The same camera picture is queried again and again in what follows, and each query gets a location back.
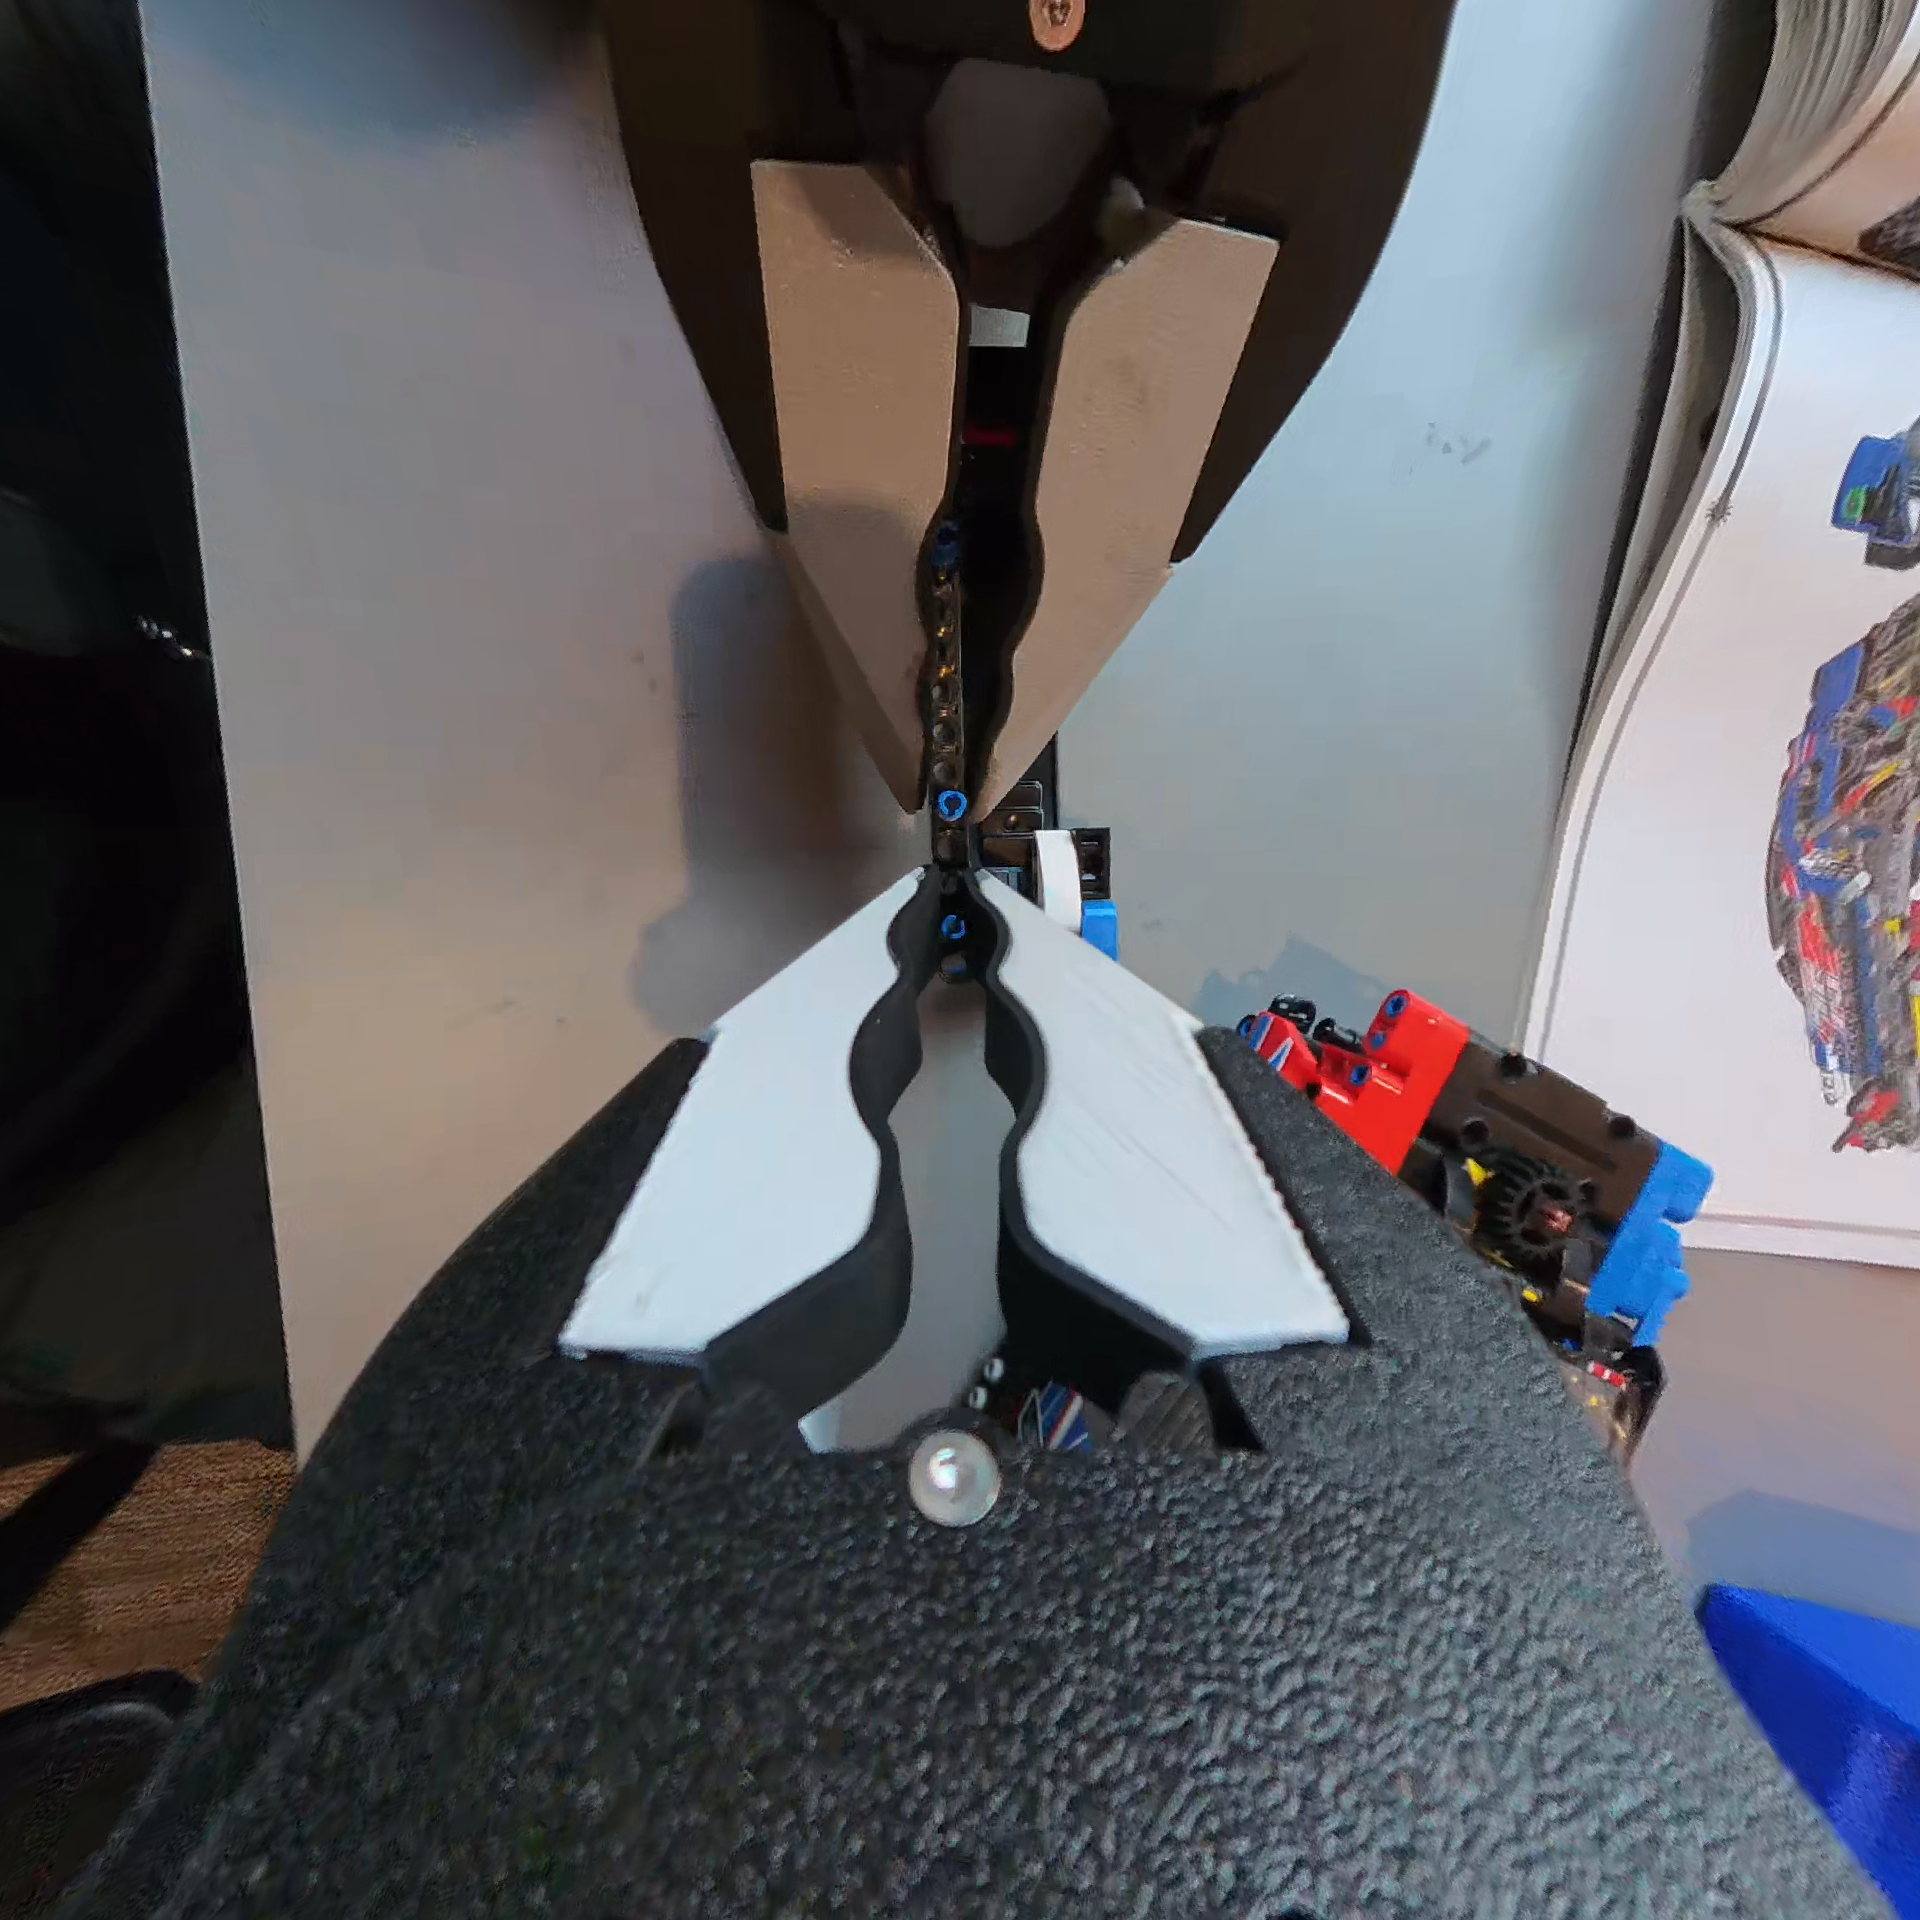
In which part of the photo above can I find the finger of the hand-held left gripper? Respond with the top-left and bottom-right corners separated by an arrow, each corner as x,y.
751,159 -> 969,813
967,211 -> 1282,807

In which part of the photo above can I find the red black toy race car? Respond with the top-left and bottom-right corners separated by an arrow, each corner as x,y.
1233,985 -> 1719,1456

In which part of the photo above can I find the person's black clothing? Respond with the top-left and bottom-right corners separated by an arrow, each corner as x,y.
0,0 -> 301,1683

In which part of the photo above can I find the grey desk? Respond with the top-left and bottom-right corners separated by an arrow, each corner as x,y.
135,0 -> 1920,1683

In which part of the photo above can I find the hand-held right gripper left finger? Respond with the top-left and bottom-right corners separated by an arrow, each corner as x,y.
559,872 -> 946,1443

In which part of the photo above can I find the open instruction booklet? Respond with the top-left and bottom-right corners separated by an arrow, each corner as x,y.
1515,0 -> 1920,1269

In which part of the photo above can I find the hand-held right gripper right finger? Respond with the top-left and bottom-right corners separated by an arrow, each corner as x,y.
967,872 -> 1354,1427

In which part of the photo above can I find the blue storage bin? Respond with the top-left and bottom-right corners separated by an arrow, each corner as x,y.
1695,1582 -> 1920,1920

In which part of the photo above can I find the small toy brick assembly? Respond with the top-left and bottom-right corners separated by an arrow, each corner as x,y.
916,303 -> 1127,976

